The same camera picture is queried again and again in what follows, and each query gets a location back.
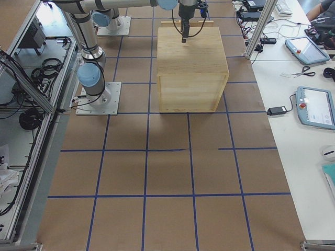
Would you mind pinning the white keyboard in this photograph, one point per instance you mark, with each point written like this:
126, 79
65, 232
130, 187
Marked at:
282, 8

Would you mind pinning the aluminium frame post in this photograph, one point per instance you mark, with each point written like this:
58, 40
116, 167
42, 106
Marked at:
266, 13

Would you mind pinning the black handled scissors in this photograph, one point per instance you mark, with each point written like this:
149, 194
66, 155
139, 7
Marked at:
304, 71

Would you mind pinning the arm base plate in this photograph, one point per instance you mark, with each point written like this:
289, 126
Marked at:
107, 103
124, 31

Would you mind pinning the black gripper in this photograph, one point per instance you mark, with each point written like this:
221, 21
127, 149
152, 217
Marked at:
185, 12

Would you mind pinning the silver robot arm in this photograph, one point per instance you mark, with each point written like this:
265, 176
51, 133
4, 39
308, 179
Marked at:
108, 17
80, 13

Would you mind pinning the light wooden drawer cabinet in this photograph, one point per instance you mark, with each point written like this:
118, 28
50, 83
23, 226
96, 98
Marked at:
192, 75

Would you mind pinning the teal notebook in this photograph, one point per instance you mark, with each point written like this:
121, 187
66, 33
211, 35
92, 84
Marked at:
328, 171

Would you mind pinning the upper teach pendant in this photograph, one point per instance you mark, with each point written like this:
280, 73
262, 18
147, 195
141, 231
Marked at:
306, 51

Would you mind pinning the black control box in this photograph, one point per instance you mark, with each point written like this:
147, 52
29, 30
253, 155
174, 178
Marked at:
34, 38

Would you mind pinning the seated person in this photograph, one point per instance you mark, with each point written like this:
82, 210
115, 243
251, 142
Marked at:
322, 14

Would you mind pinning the black remote device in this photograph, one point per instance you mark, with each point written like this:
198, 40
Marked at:
267, 40

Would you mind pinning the lower teach pendant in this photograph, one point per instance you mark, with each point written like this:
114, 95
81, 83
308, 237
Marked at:
315, 107

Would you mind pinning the black power adapter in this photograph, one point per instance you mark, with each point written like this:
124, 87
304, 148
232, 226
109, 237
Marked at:
274, 111

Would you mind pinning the brown paper mat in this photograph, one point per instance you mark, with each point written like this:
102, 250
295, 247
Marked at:
142, 180

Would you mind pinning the teach pendant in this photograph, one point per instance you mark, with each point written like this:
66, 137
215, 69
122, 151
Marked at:
315, 107
306, 51

